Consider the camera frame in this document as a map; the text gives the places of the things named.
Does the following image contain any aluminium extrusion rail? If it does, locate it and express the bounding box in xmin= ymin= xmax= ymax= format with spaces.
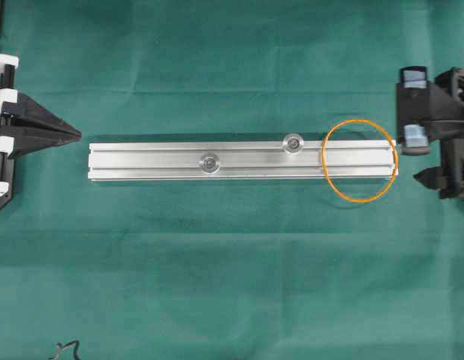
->
xmin=88 ymin=140 xmax=393 ymax=182

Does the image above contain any orange rubber band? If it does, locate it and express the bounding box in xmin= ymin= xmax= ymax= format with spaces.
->
xmin=321 ymin=118 xmax=399 ymax=204

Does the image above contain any green table cloth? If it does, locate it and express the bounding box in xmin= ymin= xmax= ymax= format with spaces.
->
xmin=0 ymin=1 xmax=464 ymax=359

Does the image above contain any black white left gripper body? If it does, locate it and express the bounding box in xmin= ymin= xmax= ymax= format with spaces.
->
xmin=0 ymin=53 xmax=19 ymax=211

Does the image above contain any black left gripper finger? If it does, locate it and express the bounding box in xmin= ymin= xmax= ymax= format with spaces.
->
xmin=0 ymin=126 xmax=81 ymax=158
xmin=2 ymin=92 xmax=80 ymax=134

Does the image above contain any black lattice right gripper body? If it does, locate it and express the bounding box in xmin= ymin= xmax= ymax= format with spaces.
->
xmin=414 ymin=67 xmax=464 ymax=202

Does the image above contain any black cable at bottom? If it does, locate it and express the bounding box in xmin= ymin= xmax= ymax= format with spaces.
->
xmin=47 ymin=329 xmax=82 ymax=360

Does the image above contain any silver pulley shaft near centre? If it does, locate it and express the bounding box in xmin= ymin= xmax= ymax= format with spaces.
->
xmin=199 ymin=153 xmax=221 ymax=175

